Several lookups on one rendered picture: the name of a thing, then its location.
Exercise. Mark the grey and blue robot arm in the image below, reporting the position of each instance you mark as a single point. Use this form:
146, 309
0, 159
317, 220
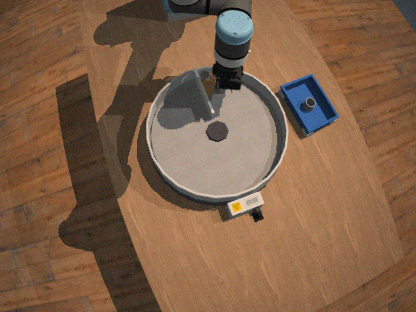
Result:
233, 28

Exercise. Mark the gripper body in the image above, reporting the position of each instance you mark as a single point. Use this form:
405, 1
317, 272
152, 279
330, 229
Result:
234, 82

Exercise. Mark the grey metal ring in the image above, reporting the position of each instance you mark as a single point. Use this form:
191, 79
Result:
204, 73
311, 101
218, 90

